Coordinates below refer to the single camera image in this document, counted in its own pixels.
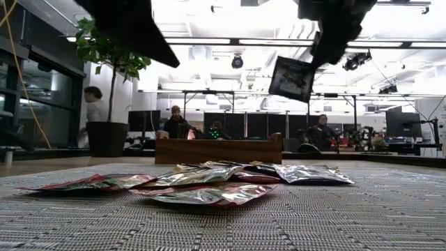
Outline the black overhead light bar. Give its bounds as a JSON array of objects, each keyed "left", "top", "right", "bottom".
[{"left": 66, "top": 34, "right": 446, "bottom": 50}]

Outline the black plant pot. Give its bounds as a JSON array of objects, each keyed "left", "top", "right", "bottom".
[{"left": 85, "top": 121, "right": 130, "bottom": 158}]

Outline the grey woven placemat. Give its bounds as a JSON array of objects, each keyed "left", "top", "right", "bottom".
[{"left": 0, "top": 163, "right": 446, "bottom": 251}]

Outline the person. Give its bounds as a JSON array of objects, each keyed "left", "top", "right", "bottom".
[
  {"left": 307, "top": 114, "right": 338, "bottom": 152},
  {"left": 206, "top": 120, "right": 231, "bottom": 141},
  {"left": 162, "top": 105, "right": 193, "bottom": 140},
  {"left": 77, "top": 86, "right": 109, "bottom": 149}
]

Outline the red tea packet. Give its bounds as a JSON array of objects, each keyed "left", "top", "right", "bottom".
[
  {"left": 128, "top": 181, "right": 279, "bottom": 207},
  {"left": 15, "top": 173, "right": 158, "bottom": 192},
  {"left": 229, "top": 169, "right": 282, "bottom": 185}
]

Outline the black desk frame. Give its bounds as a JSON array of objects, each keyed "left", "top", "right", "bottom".
[
  {"left": 182, "top": 89, "right": 236, "bottom": 114},
  {"left": 305, "top": 92, "right": 359, "bottom": 147}
]

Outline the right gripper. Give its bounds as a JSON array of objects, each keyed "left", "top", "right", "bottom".
[{"left": 298, "top": 0, "right": 378, "bottom": 69}]

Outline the green leafy plant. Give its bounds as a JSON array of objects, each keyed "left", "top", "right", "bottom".
[{"left": 75, "top": 17, "right": 153, "bottom": 123}]

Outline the black round overhead camera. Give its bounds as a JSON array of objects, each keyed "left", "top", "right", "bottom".
[{"left": 231, "top": 54, "right": 245, "bottom": 70}]

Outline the wooden tea box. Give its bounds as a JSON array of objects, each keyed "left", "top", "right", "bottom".
[{"left": 155, "top": 131, "right": 284, "bottom": 165}]

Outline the yellow hanging cable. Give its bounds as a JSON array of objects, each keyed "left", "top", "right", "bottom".
[{"left": 0, "top": 0, "right": 53, "bottom": 150}]

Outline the black computer monitor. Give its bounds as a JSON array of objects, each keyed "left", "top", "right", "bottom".
[
  {"left": 385, "top": 106, "right": 423, "bottom": 139},
  {"left": 128, "top": 109, "right": 162, "bottom": 132}
]

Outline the small potted plant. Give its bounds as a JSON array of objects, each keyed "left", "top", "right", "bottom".
[{"left": 370, "top": 136, "right": 389, "bottom": 152}]

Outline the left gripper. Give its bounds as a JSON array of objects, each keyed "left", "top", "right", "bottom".
[{"left": 72, "top": 0, "right": 181, "bottom": 69}]

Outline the black desk partition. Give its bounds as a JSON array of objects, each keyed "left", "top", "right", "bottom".
[{"left": 203, "top": 112, "right": 328, "bottom": 141}]

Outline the white cylinder post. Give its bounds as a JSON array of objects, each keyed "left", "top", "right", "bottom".
[{"left": 0, "top": 145, "right": 17, "bottom": 167}]

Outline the black ceiling spotlight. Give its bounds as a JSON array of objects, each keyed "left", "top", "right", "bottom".
[
  {"left": 378, "top": 83, "right": 399, "bottom": 95},
  {"left": 343, "top": 50, "right": 373, "bottom": 72}
]

